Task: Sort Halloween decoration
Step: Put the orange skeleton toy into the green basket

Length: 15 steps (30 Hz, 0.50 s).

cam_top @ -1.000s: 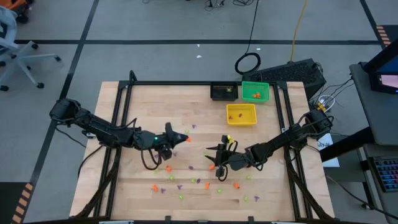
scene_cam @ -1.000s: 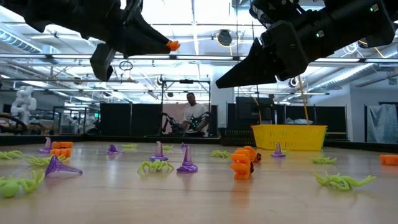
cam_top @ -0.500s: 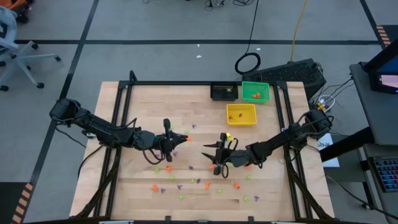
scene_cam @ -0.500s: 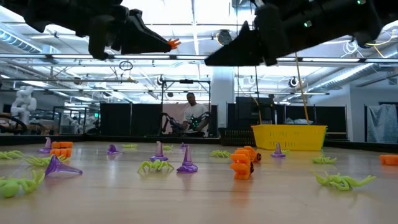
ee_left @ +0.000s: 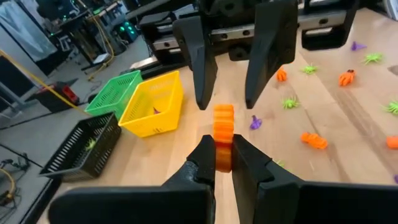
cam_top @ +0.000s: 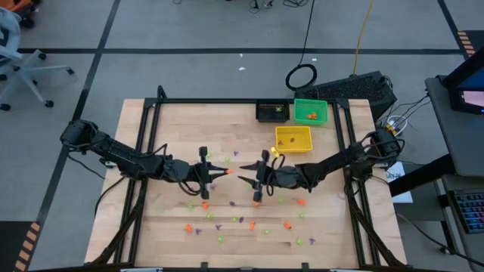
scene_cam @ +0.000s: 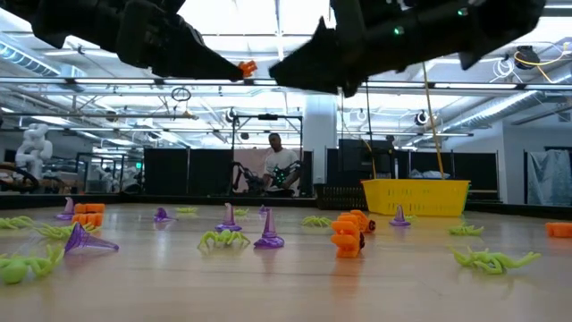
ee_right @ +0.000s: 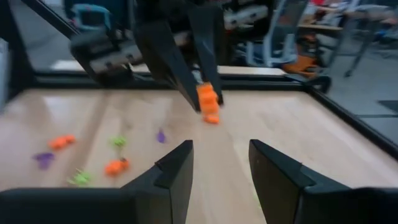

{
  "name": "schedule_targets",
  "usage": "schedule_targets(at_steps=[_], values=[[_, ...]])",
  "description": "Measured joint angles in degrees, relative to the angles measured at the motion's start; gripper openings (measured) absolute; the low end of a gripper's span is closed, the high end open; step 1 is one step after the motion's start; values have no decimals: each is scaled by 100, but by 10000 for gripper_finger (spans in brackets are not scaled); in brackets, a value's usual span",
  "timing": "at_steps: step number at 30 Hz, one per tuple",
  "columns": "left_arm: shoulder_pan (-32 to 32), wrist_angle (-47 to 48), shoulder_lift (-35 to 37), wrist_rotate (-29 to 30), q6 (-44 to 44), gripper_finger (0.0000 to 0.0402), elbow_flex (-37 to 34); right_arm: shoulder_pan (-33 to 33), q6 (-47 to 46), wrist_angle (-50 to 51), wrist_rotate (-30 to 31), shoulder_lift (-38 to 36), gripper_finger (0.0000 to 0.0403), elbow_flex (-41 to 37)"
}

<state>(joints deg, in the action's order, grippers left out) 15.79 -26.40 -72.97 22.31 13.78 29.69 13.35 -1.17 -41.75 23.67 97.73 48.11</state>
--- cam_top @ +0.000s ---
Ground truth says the yellow plastic basket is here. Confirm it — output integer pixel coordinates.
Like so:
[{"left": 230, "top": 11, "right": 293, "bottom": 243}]
[{"left": 275, "top": 125, "right": 314, "bottom": 153}]

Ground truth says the grey side desk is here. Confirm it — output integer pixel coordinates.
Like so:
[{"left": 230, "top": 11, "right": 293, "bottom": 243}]
[{"left": 424, "top": 74, "right": 484, "bottom": 178}]

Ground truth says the black computer tower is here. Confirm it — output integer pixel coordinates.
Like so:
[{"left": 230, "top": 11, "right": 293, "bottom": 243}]
[{"left": 293, "top": 70, "right": 398, "bottom": 122}]

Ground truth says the black orange-striped floor mat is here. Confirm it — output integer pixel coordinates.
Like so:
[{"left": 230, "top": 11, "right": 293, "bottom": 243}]
[
  {"left": 0, "top": 221, "right": 42, "bottom": 272},
  {"left": 455, "top": 29, "right": 484, "bottom": 58}
]

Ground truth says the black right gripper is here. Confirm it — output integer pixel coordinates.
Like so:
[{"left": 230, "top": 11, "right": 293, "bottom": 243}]
[{"left": 237, "top": 150, "right": 303, "bottom": 202}]

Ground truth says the white paper sheet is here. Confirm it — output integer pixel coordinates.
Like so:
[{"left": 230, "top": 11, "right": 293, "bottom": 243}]
[{"left": 385, "top": 162, "right": 414, "bottom": 204}]

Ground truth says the black monitor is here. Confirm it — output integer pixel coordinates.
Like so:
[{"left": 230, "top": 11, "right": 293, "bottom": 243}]
[{"left": 440, "top": 47, "right": 484, "bottom": 115}]

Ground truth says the white office chair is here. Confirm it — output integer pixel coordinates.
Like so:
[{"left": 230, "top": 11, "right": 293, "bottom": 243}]
[{"left": 0, "top": 7, "right": 76, "bottom": 112}]

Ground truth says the black plastic basket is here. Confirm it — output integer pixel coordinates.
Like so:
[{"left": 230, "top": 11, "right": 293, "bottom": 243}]
[{"left": 255, "top": 98, "right": 291, "bottom": 124}]

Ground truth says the grey keyboard desk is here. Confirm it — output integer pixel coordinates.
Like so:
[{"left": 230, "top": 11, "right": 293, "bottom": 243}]
[{"left": 434, "top": 174, "right": 484, "bottom": 272}]

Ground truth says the black hanging cable with coil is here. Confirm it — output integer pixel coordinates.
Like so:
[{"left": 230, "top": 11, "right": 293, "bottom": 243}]
[{"left": 284, "top": 0, "right": 318, "bottom": 91}]

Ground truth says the green plastic basket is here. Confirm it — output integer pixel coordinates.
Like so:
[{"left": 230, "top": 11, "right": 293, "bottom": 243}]
[{"left": 293, "top": 98, "right": 329, "bottom": 126}]

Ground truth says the orange chair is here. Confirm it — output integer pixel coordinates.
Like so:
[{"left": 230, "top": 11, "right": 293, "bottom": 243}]
[{"left": 0, "top": 0, "right": 42, "bottom": 29}]

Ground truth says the black cable bundle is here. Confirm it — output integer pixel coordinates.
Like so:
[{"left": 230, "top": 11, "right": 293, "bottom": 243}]
[{"left": 247, "top": 0, "right": 303, "bottom": 14}]

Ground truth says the backlit keyboard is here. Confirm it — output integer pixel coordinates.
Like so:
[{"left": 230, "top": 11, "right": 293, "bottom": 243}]
[{"left": 451, "top": 188, "right": 484, "bottom": 234}]

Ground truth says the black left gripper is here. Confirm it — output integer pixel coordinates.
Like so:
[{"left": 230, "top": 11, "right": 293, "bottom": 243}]
[{"left": 164, "top": 147, "right": 229, "bottom": 200}]

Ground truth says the black desk support beam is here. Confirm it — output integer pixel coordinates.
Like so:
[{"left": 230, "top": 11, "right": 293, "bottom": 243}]
[{"left": 388, "top": 153, "right": 457, "bottom": 197}]

